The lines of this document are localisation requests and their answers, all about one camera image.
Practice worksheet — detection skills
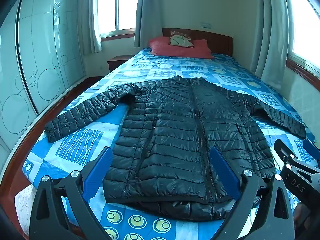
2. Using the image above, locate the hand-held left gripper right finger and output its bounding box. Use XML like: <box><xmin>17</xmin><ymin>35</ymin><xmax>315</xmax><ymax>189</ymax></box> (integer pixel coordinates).
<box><xmin>209</xmin><ymin>145</ymin><xmax>295</xmax><ymax>240</ymax></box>

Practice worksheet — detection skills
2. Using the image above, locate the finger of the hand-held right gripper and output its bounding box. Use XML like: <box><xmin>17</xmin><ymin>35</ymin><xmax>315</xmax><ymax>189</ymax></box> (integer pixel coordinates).
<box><xmin>303</xmin><ymin>139</ymin><xmax>320</xmax><ymax>161</ymax></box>
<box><xmin>274</xmin><ymin>139</ymin><xmax>320</xmax><ymax>178</ymax></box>

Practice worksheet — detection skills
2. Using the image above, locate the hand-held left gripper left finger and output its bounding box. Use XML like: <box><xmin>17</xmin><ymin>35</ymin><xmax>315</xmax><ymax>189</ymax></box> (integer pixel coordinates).
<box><xmin>29</xmin><ymin>146</ymin><xmax>114</xmax><ymax>240</ymax></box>

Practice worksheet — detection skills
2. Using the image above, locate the black puffer jacket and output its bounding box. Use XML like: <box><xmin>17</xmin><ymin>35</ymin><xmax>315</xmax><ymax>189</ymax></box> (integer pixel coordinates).
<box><xmin>44</xmin><ymin>76</ymin><xmax>307</xmax><ymax>222</ymax></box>

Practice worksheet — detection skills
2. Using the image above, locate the person's right hand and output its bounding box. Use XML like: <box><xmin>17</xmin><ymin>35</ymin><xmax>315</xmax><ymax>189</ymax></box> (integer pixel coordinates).
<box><xmin>294</xmin><ymin>202</ymin><xmax>307</xmax><ymax>230</ymax></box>

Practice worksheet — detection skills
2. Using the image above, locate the blue patterned bedsheet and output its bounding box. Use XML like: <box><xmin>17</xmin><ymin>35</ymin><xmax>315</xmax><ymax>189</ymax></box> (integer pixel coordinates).
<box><xmin>22</xmin><ymin>47</ymin><xmax>320</xmax><ymax>240</ymax></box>

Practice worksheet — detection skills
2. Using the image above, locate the white quilted mattress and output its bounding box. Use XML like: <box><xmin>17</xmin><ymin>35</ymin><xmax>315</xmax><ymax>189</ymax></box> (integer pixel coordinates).
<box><xmin>14</xmin><ymin>184</ymin><xmax>37</xmax><ymax>234</ymax></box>

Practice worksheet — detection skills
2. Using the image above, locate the wooden nightstand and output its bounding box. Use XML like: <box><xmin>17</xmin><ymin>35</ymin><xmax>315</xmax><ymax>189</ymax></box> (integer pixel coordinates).
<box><xmin>107</xmin><ymin>54</ymin><xmax>135</xmax><ymax>73</ymax></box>

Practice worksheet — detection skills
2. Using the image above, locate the wide window with wooden sill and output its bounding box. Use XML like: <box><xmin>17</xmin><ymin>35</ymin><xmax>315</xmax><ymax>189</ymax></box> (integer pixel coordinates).
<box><xmin>285</xmin><ymin>0</ymin><xmax>320</xmax><ymax>90</ymax></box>

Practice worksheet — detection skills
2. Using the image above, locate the long grey curtain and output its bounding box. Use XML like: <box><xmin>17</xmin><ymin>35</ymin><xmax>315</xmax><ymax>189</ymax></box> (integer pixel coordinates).
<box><xmin>250</xmin><ymin>0</ymin><xmax>298</xmax><ymax>80</ymax></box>

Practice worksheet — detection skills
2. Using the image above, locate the wooden headboard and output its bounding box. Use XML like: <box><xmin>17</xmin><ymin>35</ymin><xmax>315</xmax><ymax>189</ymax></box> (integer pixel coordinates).
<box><xmin>162</xmin><ymin>27</ymin><xmax>233</xmax><ymax>57</ymax></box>

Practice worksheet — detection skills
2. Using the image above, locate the glass sliding door wardrobe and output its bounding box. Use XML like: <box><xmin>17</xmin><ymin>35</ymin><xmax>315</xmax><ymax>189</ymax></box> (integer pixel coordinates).
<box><xmin>0</xmin><ymin>0</ymin><xmax>87</xmax><ymax>172</ymax></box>

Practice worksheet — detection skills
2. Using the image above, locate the red pillow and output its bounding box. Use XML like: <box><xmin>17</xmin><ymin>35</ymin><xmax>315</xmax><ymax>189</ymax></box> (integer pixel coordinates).
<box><xmin>149</xmin><ymin>36</ymin><xmax>215</xmax><ymax>59</ymax></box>

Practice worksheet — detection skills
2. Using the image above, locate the cream printed cushion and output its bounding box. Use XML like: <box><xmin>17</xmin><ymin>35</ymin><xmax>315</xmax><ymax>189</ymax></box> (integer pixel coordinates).
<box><xmin>169</xmin><ymin>31</ymin><xmax>195</xmax><ymax>48</ymax></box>

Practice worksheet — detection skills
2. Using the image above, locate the narrow grey curtain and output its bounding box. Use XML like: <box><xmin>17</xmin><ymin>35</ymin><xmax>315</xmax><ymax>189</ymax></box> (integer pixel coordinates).
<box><xmin>80</xmin><ymin>0</ymin><xmax>102</xmax><ymax>55</ymax></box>

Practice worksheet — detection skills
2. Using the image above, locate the grey curtain beside headboard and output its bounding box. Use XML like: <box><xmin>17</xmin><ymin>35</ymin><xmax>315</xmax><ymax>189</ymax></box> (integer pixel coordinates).
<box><xmin>134</xmin><ymin>0</ymin><xmax>164</xmax><ymax>48</ymax></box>

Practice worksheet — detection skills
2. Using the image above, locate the wooden bed side rail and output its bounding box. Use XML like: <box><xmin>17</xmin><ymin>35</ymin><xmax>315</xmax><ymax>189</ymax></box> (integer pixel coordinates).
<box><xmin>0</xmin><ymin>76</ymin><xmax>108</xmax><ymax>200</ymax></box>

